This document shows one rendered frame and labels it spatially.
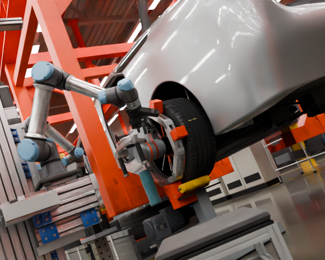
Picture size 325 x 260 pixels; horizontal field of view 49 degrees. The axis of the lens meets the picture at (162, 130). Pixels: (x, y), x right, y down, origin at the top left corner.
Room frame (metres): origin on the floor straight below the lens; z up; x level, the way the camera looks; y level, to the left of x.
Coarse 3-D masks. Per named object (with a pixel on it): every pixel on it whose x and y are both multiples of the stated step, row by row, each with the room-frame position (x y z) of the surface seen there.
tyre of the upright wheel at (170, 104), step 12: (168, 108) 2.41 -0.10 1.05; (180, 108) 2.41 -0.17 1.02; (192, 108) 2.45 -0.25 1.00; (180, 120) 2.35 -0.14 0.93; (192, 120) 2.40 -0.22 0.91; (204, 120) 2.44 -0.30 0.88; (192, 132) 2.37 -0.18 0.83; (204, 132) 2.42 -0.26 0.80; (192, 144) 2.36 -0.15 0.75; (204, 144) 2.42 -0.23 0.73; (192, 156) 2.38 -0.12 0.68; (204, 156) 2.45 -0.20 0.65; (156, 168) 2.81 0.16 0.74; (192, 168) 2.43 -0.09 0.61; (204, 168) 2.52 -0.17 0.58; (180, 180) 2.58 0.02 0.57
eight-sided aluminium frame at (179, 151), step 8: (160, 120) 2.38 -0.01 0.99; (168, 120) 2.36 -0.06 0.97; (168, 128) 2.34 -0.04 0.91; (168, 136) 2.37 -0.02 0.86; (176, 144) 2.35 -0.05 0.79; (176, 152) 2.35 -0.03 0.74; (184, 152) 2.38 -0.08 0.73; (176, 160) 2.38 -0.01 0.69; (144, 168) 2.78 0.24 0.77; (152, 168) 2.79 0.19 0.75; (176, 168) 2.42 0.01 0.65; (152, 176) 2.72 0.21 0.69; (160, 176) 2.71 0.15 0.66; (176, 176) 2.46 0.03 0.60; (160, 184) 2.65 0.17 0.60
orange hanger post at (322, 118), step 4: (296, 100) 4.33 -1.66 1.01; (300, 108) 4.33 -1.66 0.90; (316, 116) 4.21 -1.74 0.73; (320, 116) 4.24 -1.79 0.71; (324, 116) 4.28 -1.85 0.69; (320, 120) 4.22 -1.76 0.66; (324, 120) 4.26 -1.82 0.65; (324, 124) 4.24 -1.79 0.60; (324, 128) 4.22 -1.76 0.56; (324, 132) 4.28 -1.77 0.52
